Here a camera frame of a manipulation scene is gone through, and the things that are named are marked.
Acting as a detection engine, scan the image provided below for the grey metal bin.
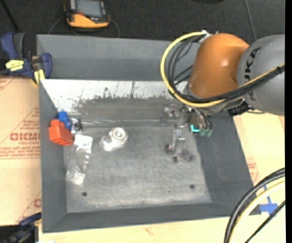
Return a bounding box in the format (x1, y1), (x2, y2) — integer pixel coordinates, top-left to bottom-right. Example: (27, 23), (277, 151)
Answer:
(36, 34), (256, 233)

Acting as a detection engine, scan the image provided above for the shiny round metal thing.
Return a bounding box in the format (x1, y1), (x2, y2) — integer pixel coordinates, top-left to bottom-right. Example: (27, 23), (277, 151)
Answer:
(69, 117), (83, 133)

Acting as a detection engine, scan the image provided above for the brown cardboard board, red print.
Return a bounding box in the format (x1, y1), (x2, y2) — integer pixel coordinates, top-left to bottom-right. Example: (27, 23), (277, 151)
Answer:
(0, 75), (285, 228)

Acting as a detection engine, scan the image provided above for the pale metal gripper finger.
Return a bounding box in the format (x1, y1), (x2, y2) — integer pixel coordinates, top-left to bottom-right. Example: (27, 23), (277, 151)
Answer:
(172, 130), (180, 159)
(179, 130), (187, 161)

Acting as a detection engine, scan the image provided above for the orange ribbed block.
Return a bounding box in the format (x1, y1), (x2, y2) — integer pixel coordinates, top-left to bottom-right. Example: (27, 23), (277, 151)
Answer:
(48, 118), (75, 146)

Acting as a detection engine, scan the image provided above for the blue plastic toy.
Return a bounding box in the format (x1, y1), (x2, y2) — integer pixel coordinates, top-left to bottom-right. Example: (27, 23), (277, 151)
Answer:
(56, 109), (72, 131)

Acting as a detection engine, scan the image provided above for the black cylinder on white bracket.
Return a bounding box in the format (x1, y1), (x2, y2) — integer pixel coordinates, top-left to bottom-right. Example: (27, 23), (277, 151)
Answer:
(228, 104), (251, 117)

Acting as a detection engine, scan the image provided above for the white curved plastic thing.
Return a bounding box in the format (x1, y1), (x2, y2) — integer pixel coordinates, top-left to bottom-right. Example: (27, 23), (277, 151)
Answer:
(99, 127), (129, 152)

